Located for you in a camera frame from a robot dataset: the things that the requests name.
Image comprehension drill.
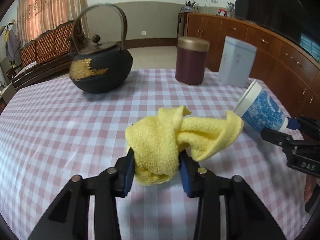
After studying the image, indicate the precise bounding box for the black cast iron teapot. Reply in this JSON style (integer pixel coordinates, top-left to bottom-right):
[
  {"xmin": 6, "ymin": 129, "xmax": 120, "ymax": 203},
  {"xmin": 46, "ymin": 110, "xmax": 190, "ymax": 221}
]
[{"xmin": 69, "ymin": 3, "xmax": 133, "ymax": 94}]

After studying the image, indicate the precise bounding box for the dark red tea canister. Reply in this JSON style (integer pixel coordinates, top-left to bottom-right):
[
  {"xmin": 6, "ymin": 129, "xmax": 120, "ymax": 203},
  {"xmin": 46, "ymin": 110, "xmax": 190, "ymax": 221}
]
[{"xmin": 175, "ymin": 36, "xmax": 210, "ymax": 86}]

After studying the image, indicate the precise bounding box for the pink curtain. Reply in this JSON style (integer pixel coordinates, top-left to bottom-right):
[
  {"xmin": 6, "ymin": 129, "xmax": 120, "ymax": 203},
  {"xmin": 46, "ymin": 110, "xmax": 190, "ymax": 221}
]
[{"xmin": 17, "ymin": 0, "xmax": 87, "ymax": 46}]

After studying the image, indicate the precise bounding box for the yellow cloth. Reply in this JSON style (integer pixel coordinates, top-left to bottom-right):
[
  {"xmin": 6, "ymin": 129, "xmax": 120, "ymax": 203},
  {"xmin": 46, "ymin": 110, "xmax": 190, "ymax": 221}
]
[{"xmin": 125, "ymin": 106, "xmax": 244, "ymax": 186}]

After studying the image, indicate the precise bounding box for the pink checkered tablecloth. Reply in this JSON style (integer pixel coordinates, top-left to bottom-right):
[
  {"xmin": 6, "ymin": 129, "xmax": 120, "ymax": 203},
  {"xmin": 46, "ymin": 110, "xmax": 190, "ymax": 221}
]
[{"xmin": 1, "ymin": 69, "xmax": 309, "ymax": 239}]

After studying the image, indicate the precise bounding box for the black flat television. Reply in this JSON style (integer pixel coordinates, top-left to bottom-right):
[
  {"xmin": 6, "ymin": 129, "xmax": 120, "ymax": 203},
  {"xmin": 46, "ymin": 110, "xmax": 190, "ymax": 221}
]
[{"xmin": 235, "ymin": 0, "xmax": 319, "ymax": 44}]

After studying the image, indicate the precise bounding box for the long wooden sideboard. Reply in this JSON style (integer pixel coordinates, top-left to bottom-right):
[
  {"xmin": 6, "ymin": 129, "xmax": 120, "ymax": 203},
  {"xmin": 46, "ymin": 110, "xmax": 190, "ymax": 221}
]
[{"xmin": 185, "ymin": 13, "xmax": 319, "ymax": 119}]

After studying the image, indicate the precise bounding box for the wooden sofa bench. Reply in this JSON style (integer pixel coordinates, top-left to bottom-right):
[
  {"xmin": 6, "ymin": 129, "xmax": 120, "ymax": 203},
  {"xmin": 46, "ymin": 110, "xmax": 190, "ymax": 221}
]
[{"xmin": 11, "ymin": 21, "xmax": 74, "ymax": 90}]

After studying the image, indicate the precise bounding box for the right hand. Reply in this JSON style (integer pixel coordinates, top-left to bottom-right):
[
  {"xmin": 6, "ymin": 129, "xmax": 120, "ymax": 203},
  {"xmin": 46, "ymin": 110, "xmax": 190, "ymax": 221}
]
[{"xmin": 304, "ymin": 175, "xmax": 320, "ymax": 202}]

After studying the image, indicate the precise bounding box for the blue white paper cup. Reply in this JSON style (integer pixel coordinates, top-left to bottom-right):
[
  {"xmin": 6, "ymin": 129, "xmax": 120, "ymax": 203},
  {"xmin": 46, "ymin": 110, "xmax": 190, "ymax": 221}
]
[{"xmin": 234, "ymin": 80, "xmax": 289, "ymax": 133}]

